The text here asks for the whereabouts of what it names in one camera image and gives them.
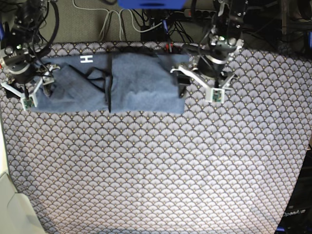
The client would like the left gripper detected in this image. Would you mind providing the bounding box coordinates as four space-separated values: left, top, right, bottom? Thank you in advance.
174 36 244 98

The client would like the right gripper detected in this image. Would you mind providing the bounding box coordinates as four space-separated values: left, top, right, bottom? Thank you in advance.
0 44 36 84

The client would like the blue T-shirt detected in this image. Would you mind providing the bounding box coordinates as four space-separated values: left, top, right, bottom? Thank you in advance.
31 53 189 114

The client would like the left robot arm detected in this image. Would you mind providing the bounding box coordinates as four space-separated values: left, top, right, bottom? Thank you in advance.
170 0 248 103

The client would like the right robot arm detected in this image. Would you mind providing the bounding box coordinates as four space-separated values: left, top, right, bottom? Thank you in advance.
0 0 59 84

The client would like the red table clamp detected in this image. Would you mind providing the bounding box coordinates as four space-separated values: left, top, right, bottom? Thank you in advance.
164 42 173 54

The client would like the black power strip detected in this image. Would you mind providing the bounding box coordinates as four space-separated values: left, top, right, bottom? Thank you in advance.
182 9 216 20

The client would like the fan-patterned table cloth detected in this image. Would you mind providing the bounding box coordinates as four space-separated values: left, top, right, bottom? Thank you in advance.
0 49 312 234

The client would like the white plastic bin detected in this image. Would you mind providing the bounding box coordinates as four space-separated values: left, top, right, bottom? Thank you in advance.
0 173 45 234

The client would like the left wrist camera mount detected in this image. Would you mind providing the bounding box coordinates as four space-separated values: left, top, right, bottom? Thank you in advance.
170 63 237 104

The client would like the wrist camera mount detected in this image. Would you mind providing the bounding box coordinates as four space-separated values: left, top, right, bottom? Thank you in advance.
0 63 60 111
170 63 237 104

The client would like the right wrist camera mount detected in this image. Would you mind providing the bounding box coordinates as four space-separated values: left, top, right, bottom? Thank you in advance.
0 63 60 111

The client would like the white cable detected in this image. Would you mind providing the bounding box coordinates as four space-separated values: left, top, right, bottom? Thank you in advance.
73 0 163 41

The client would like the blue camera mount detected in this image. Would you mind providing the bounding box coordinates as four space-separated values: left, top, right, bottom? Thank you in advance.
118 0 186 10

